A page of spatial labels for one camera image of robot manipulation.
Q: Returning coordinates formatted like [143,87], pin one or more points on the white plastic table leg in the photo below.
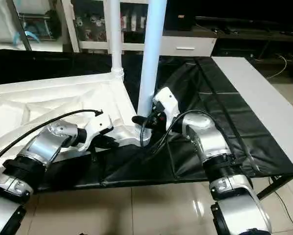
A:
[152,54]
[116,36]

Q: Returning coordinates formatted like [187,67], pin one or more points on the white plastic table top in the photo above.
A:
[43,103]

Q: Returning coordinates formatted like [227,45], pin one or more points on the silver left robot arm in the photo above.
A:
[34,156]

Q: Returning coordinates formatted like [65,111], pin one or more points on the black work mat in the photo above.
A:
[220,127]

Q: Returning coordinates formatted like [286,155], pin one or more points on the white drawer unit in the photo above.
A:
[183,45]

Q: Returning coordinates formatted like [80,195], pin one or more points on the white glass door cabinet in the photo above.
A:
[95,24]

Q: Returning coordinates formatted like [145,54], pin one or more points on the black metal stand leg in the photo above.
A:
[279,185]

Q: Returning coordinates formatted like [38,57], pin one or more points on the white drawer cabinet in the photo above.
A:
[254,17]

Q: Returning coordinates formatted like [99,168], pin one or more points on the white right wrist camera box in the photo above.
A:
[166,105]

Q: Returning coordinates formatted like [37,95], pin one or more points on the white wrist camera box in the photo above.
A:
[166,105]
[96,128]

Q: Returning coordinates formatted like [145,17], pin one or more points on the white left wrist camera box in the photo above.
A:
[96,128]

